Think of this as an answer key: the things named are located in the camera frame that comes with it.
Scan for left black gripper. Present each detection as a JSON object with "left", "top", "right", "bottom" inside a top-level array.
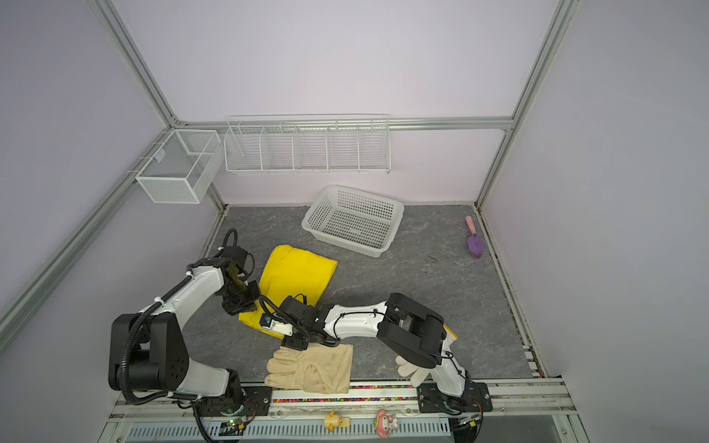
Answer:
[{"left": 220, "top": 279, "right": 262, "bottom": 315}]

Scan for yellow trousers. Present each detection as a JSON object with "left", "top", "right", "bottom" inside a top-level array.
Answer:
[{"left": 258, "top": 245, "right": 338, "bottom": 306}]

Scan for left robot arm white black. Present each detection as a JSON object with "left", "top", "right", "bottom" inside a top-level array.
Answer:
[{"left": 108, "top": 252, "right": 260, "bottom": 415}]

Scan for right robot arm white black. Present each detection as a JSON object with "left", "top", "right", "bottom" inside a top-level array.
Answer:
[{"left": 275, "top": 293, "right": 473, "bottom": 415}]

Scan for beige leather work glove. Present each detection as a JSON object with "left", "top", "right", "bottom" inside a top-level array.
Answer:
[{"left": 265, "top": 343, "right": 354, "bottom": 394}]

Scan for colourful bead strip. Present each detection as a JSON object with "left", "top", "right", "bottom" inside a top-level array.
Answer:
[{"left": 271, "top": 382, "right": 418, "bottom": 404}]

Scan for yellow duck toy figure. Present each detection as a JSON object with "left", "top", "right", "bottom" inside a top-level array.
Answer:
[{"left": 323, "top": 411, "right": 351, "bottom": 433}]

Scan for white plastic perforated basket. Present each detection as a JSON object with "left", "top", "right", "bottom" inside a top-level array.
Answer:
[{"left": 301, "top": 186, "right": 404, "bottom": 258}]

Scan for pink doll toy figure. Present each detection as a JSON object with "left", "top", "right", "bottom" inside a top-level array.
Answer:
[{"left": 374, "top": 410, "right": 399, "bottom": 439}]

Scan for white knit cotton glove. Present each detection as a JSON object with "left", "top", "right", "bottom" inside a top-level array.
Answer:
[{"left": 395, "top": 325, "right": 458, "bottom": 388}]

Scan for purple pink small brush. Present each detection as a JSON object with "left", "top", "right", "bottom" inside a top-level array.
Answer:
[{"left": 465, "top": 216, "right": 486, "bottom": 260}]

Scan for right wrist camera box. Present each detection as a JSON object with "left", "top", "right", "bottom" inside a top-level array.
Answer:
[{"left": 258, "top": 295, "right": 309, "bottom": 338}]

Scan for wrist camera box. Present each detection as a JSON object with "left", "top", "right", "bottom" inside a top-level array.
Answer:
[
  {"left": 258, "top": 295, "right": 309, "bottom": 338},
  {"left": 221, "top": 245, "right": 249, "bottom": 268}
]

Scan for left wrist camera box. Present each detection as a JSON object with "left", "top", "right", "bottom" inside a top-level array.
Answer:
[{"left": 221, "top": 245, "right": 249, "bottom": 268}]

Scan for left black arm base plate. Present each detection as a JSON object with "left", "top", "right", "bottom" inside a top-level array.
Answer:
[{"left": 197, "top": 385, "right": 273, "bottom": 417}]

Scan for white mesh wall box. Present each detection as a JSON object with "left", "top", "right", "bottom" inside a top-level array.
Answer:
[{"left": 137, "top": 129, "right": 225, "bottom": 204}]

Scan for white wire wall shelf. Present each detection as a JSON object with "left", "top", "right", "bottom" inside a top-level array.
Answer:
[{"left": 223, "top": 114, "right": 391, "bottom": 175}]

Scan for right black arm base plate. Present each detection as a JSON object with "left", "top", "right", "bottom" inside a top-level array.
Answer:
[{"left": 417, "top": 382, "right": 493, "bottom": 415}]

